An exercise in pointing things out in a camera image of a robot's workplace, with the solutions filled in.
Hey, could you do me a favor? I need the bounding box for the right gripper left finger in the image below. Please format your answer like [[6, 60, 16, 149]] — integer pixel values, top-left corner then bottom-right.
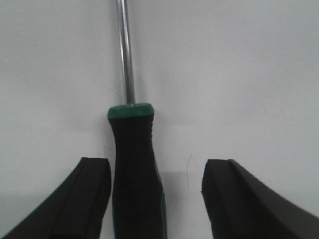
[[4, 157, 111, 239]]

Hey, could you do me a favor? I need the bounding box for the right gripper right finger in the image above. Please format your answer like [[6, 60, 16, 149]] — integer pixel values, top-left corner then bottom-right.
[[202, 159, 319, 239]]

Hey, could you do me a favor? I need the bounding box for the green black screwdriver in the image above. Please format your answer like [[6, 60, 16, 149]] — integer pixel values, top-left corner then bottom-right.
[[108, 0, 167, 239]]

